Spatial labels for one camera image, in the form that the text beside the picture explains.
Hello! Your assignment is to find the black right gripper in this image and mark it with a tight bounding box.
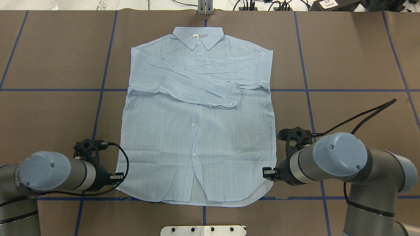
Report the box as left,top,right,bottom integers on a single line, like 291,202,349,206
262,127,313,186

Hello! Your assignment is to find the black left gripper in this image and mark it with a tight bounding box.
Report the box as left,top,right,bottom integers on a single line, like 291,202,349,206
73,139,124,192

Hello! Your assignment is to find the light blue button-up shirt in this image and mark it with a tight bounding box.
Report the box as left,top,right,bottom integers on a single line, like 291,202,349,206
117,27,277,207

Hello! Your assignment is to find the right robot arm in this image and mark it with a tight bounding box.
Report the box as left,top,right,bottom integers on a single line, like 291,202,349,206
262,127,419,236

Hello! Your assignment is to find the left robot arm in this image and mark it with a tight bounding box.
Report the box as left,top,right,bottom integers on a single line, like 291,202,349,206
0,139,129,236

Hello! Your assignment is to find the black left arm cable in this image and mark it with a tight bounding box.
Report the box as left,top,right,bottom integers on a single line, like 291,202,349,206
98,142,130,197

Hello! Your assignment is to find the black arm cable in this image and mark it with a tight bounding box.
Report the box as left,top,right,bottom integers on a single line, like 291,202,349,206
98,142,130,197
312,99,397,136

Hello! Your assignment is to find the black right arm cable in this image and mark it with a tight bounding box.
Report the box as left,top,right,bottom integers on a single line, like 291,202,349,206
312,99,397,136

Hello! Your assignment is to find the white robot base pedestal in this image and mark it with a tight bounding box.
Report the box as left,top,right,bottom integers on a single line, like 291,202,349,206
160,225,247,236

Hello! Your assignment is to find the grey aluminium frame post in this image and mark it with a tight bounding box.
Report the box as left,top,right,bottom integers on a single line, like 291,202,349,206
198,0,214,15

